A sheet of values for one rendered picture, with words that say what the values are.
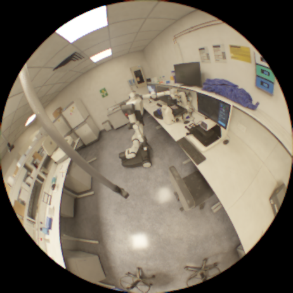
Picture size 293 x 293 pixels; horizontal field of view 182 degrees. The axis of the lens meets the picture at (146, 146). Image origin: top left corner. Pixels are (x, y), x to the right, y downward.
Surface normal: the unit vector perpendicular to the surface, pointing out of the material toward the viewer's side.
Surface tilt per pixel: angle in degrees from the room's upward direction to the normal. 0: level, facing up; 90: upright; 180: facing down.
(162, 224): 0
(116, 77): 90
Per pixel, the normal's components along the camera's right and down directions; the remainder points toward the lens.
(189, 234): -0.29, -0.68
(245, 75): -0.91, 0.40
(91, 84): 0.29, 0.62
